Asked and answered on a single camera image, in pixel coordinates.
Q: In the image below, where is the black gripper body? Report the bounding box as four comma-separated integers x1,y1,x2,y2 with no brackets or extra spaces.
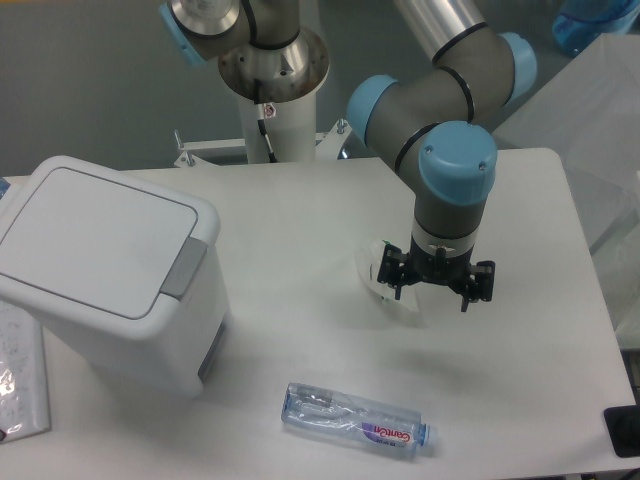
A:
399,232,476,294

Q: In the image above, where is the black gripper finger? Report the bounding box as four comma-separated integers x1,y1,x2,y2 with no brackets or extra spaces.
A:
461,260,496,312
377,242,406,300

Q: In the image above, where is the white push-top trash can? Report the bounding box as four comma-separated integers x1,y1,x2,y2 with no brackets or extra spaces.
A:
1,156,229,397

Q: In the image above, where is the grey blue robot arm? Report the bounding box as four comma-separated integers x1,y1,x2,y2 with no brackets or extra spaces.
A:
159,1,537,306

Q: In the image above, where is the crumpled clear plastic wrapper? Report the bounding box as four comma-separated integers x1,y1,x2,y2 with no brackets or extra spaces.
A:
354,239,422,325

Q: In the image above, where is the crushed clear plastic bottle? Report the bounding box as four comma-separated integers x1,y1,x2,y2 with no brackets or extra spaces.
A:
281,383,438,460

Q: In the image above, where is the black device at edge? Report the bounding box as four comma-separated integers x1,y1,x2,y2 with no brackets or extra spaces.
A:
603,405,639,458

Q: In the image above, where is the blue plastic water jug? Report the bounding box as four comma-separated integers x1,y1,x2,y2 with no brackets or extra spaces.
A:
552,0,639,58

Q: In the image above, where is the black cable on pedestal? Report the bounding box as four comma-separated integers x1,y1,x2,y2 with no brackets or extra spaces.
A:
252,78,279,164

